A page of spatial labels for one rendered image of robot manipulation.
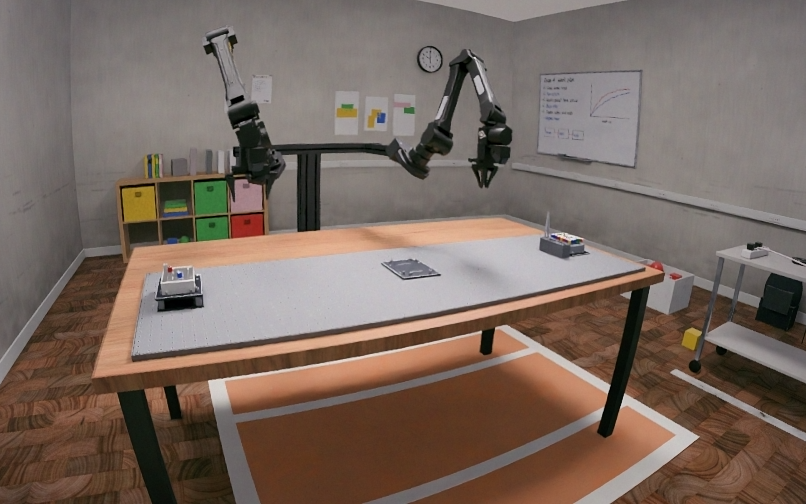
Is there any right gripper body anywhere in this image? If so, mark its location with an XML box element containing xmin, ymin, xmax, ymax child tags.
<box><xmin>225</xmin><ymin>164</ymin><xmax>277</xmax><ymax>176</ymax></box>

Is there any white tube rack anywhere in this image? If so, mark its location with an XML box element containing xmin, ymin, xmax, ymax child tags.
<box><xmin>161</xmin><ymin>266</ymin><xmax>195</xmax><ymax>295</ymax></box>

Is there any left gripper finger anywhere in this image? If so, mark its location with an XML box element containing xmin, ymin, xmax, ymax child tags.
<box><xmin>484</xmin><ymin>168</ymin><xmax>498</xmax><ymax>188</ymax></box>
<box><xmin>472</xmin><ymin>166</ymin><xmax>488</xmax><ymax>188</ymax></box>

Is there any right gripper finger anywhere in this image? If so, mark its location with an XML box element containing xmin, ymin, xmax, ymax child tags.
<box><xmin>265</xmin><ymin>174</ymin><xmax>277</xmax><ymax>200</ymax></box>
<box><xmin>225</xmin><ymin>175</ymin><xmax>236</xmax><ymax>202</ymax></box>

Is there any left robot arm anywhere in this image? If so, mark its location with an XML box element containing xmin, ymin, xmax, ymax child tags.
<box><xmin>401</xmin><ymin>49</ymin><xmax>513</xmax><ymax>173</ymax></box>

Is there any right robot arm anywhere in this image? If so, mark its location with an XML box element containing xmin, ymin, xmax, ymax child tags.
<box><xmin>201</xmin><ymin>25</ymin><xmax>282</xmax><ymax>171</ymax></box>

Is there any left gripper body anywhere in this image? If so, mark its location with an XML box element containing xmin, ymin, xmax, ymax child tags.
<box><xmin>468</xmin><ymin>143</ymin><xmax>499</xmax><ymax>168</ymax></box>

